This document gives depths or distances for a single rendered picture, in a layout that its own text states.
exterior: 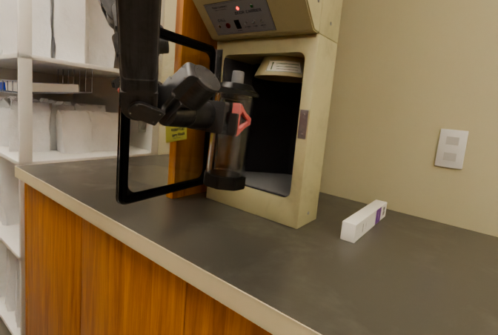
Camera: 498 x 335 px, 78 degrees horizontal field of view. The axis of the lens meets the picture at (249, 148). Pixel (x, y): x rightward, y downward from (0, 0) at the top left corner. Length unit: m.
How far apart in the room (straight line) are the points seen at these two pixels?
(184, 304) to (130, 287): 0.20
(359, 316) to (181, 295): 0.35
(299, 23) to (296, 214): 0.45
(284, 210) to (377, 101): 0.53
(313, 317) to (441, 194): 0.71
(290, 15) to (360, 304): 0.58
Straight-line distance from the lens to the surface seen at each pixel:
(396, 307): 0.59
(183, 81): 0.53
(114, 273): 0.92
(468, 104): 1.10
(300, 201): 0.78
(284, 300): 0.53
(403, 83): 1.13
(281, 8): 0.75
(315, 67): 0.75
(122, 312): 0.93
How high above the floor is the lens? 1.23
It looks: 8 degrees down
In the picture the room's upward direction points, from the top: 5 degrees clockwise
